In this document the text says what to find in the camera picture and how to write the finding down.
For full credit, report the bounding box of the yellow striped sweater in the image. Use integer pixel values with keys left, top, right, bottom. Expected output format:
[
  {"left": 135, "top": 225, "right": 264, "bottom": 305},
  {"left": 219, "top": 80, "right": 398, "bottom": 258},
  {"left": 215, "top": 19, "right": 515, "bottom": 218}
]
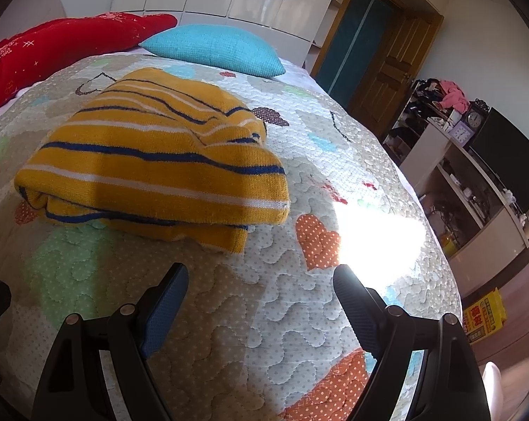
[{"left": 14, "top": 67, "right": 290, "bottom": 254}]

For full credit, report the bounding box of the pink clothes pile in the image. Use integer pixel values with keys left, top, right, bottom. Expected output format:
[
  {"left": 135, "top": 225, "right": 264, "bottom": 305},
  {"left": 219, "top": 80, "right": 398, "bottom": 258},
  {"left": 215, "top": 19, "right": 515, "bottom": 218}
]
[{"left": 439, "top": 80, "right": 470, "bottom": 114}]

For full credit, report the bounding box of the yellow printed box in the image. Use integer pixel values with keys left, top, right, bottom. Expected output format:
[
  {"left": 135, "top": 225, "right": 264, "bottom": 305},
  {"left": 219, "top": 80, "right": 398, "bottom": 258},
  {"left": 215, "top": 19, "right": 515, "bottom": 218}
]
[{"left": 463, "top": 288, "right": 507, "bottom": 344}]

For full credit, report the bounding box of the patchwork quilted bedspread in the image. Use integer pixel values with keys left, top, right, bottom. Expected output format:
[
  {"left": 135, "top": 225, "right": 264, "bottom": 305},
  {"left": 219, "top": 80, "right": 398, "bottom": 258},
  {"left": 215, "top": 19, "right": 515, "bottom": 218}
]
[{"left": 0, "top": 48, "right": 461, "bottom": 420}]

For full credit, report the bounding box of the white shelf unit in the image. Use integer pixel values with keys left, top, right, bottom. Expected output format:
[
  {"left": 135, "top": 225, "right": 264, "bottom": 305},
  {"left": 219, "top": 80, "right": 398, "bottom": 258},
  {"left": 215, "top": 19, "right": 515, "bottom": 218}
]
[{"left": 383, "top": 79, "right": 529, "bottom": 296}]

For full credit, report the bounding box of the black television screen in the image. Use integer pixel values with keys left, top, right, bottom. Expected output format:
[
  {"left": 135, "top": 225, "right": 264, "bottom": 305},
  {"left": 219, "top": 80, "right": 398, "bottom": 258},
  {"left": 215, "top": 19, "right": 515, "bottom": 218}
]
[{"left": 470, "top": 107, "right": 529, "bottom": 212}]

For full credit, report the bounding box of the red patterned duvet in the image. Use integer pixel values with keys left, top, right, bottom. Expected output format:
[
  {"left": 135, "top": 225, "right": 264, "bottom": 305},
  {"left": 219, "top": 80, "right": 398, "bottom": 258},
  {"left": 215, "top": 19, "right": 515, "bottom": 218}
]
[{"left": 0, "top": 12, "right": 178, "bottom": 107}]

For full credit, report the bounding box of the purple square clock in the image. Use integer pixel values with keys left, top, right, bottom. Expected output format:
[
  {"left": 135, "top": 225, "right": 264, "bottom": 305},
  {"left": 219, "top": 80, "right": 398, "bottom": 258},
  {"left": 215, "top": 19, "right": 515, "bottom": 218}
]
[{"left": 449, "top": 121, "right": 475, "bottom": 146}]

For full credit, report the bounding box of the dark ornate mantel clock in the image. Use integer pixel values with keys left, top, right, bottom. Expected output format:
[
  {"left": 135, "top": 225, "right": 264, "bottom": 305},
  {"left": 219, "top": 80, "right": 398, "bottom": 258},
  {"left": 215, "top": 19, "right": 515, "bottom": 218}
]
[{"left": 461, "top": 99, "right": 490, "bottom": 132}]

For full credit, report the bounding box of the white round headboard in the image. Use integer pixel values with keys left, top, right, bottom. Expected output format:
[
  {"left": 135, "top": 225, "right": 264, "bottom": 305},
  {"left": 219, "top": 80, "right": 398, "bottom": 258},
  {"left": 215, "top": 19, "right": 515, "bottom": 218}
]
[{"left": 0, "top": 0, "right": 67, "bottom": 41}]

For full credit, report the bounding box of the brown wooden door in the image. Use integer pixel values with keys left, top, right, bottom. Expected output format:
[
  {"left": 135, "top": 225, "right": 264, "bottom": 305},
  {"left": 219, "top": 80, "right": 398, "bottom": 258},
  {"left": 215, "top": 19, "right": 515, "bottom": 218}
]
[{"left": 348, "top": 11, "right": 444, "bottom": 140}]

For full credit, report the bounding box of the turquoise knitted pillow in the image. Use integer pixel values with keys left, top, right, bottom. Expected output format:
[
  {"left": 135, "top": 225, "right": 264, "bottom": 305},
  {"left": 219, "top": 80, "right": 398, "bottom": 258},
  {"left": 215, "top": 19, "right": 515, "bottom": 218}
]
[{"left": 140, "top": 24, "right": 285, "bottom": 78}]

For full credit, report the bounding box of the teal door curtain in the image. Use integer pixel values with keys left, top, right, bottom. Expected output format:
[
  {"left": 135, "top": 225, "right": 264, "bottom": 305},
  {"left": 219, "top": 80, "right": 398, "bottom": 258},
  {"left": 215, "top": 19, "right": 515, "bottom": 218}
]
[{"left": 316, "top": 0, "right": 395, "bottom": 109}]

